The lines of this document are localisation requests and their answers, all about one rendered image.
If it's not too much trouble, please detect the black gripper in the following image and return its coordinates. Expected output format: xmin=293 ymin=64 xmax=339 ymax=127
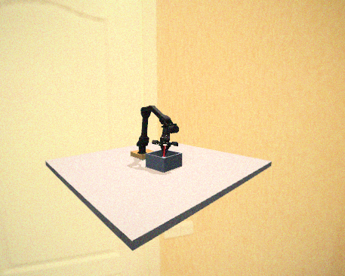
xmin=152 ymin=133 xmax=178 ymax=155

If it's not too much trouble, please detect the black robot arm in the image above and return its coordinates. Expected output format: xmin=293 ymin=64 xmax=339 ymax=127
xmin=136 ymin=106 xmax=179 ymax=154

